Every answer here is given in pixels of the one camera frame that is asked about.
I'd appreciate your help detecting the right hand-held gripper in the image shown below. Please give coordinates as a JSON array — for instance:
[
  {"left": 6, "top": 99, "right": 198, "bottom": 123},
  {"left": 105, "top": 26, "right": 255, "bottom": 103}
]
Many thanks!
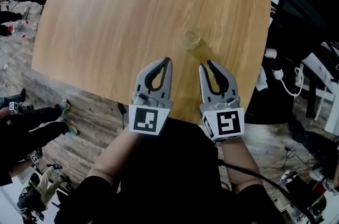
[{"left": 199, "top": 59, "right": 245, "bottom": 142}]

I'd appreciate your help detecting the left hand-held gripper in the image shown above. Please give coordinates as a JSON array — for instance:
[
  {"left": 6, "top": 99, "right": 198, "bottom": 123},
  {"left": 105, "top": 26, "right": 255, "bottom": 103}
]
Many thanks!
[{"left": 128, "top": 57, "right": 174, "bottom": 137}]

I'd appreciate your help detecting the clear plastic cup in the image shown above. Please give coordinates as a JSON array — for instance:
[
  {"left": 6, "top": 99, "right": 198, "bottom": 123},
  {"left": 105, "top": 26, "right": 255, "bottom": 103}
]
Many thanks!
[{"left": 180, "top": 29, "right": 202, "bottom": 51}]

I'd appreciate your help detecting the person's right forearm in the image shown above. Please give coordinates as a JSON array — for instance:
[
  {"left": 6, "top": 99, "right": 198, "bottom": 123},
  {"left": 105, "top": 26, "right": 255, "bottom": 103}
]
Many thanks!
[{"left": 216, "top": 135, "right": 263, "bottom": 193}]

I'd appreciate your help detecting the person's left forearm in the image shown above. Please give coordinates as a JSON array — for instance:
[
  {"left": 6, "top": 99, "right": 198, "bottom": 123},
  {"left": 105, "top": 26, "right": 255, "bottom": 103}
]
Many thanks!
[{"left": 88, "top": 126, "right": 149, "bottom": 187}]

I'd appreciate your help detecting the white cloth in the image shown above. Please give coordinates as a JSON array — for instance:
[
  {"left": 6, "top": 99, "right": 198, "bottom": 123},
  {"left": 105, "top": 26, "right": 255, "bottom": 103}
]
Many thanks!
[{"left": 254, "top": 66, "right": 268, "bottom": 91}]

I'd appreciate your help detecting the white round device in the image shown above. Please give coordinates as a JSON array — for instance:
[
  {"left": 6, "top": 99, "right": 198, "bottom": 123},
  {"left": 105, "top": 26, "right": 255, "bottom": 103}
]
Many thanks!
[{"left": 272, "top": 67, "right": 284, "bottom": 80}]

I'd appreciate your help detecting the black chair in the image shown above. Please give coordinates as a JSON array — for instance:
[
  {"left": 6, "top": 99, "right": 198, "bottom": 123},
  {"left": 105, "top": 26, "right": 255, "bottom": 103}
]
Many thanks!
[{"left": 245, "top": 0, "right": 339, "bottom": 126}]

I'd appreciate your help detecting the person's black clothing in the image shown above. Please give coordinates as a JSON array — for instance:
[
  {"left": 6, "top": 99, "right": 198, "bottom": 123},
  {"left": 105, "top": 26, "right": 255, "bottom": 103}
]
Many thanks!
[{"left": 54, "top": 117, "right": 291, "bottom": 224}]

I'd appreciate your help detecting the white power strip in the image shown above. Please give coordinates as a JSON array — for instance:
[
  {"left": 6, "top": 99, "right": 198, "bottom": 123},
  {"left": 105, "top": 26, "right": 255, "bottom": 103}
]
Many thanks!
[{"left": 279, "top": 169, "right": 298, "bottom": 184}]

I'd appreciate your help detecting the clear plastic water bottle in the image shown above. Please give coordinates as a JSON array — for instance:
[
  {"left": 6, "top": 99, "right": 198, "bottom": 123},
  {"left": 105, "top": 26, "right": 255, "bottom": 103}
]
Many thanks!
[{"left": 7, "top": 19, "right": 38, "bottom": 39}]

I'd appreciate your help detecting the white cable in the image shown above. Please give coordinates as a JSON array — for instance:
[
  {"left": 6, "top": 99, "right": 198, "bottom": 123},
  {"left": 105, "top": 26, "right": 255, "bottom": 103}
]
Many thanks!
[{"left": 280, "top": 62, "right": 305, "bottom": 98}]

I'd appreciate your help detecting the white furniture frame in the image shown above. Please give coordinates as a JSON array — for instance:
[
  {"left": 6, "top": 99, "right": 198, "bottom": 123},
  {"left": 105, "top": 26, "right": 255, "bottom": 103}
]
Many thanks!
[{"left": 300, "top": 41, "right": 339, "bottom": 136}]

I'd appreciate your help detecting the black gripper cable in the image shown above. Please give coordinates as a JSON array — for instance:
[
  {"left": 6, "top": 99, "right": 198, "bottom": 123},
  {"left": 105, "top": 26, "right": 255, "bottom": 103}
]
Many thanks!
[{"left": 216, "top": 158, "right": 317, "bottom": 224}]

